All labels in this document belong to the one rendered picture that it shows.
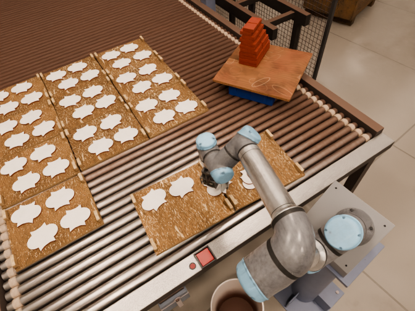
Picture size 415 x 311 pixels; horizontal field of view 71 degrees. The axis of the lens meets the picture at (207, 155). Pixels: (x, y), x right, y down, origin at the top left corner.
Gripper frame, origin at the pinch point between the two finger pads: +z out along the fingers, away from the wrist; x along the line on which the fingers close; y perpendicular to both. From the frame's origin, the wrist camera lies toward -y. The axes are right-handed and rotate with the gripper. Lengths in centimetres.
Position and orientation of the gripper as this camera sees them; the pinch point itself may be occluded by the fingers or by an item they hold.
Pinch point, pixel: (217, 183)
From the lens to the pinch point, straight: 134.3
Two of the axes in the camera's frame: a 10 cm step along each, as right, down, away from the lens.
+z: 1.3, 5.9, 8.0
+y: -4.4, 7.6, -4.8
